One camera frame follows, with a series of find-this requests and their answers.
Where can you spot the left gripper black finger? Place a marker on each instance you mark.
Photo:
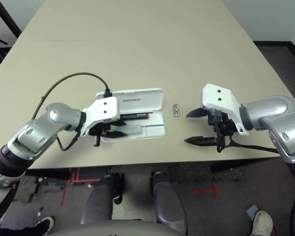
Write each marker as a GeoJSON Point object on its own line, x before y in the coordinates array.
{"type": "Point", "coordinates": [115, 134]}
{"type": "Point", "coordinates": [120, 123]}

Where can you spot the small blue grey box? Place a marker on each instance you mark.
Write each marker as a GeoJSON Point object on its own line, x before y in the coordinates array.
{"type": "Point", "coordinates": [252, 210]}

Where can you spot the grey robot torso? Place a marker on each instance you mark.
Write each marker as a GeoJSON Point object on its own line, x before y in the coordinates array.
{"type": "Point", "coordinates": [113, 228]}

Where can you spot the black framed side table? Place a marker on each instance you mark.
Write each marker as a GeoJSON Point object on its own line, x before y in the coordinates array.
{"type": "Point", "coordinates": [11, 18]}

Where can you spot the white bystander shoe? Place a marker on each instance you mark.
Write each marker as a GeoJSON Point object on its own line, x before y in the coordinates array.
{"type": "Point", "coordinates": [261, 222]}

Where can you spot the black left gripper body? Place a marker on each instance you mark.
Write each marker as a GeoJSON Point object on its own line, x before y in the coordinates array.
{"type": "Point", "coordinates": [98, 130]}

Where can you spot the grey robot left leg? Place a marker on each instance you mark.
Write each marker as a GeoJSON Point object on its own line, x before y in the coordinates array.
{"type": "Point", "coordinates": [98, 204]}

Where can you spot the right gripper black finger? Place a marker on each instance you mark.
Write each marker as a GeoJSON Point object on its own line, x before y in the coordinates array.
{"type": "Point", "coordinates": [201, 140]}
{"type": "Point", "coordinates": [197, 113]}

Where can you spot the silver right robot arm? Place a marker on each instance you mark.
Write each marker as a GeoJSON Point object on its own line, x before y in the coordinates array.
{"type": "Point", "coordinates": [273, 108]}

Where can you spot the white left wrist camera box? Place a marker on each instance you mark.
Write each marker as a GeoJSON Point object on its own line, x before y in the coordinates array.
{"type": "Point", "coordinates": [105, 108]}

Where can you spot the red and black marker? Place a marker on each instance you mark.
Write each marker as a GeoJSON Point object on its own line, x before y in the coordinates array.
{"type": "Point", "coordinates": [137, 116]}

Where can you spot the grey robot right leg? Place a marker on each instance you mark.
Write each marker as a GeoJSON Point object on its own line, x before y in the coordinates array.
{"type": "Point", "coordinates": [167, 204]}

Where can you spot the grey robot leg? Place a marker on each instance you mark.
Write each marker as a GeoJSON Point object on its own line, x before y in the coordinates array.
{"type": "Point", "coordinates": [167, 204]}
{"type": "Point", "coordinates": [98, 204]}

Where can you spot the black table base bar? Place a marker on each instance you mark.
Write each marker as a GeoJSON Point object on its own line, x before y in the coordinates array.
{"type": "Point", "coordinates": [222, 166]}

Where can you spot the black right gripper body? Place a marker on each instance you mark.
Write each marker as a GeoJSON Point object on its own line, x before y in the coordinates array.
{"type": "Point", "coordinates": [223, 125]}

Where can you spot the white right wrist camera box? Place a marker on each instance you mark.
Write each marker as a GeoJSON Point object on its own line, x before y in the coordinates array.
{"type": "Point", "coordinates": [218, 96]}

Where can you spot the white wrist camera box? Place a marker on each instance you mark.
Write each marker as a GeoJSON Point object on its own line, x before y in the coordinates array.
{"type": "Point", "coordinates": [218, 96]}
{"type": "Point", "coordinates": [105, 108]}

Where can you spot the white plastic pencil case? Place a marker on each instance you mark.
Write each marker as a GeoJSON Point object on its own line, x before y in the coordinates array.
{"type": "Point", "coordinates": [137, 98]}

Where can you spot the black bystander shoe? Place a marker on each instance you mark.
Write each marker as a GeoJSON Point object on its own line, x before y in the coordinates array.
{"type": "Point", "coordinates": [46, 223]}

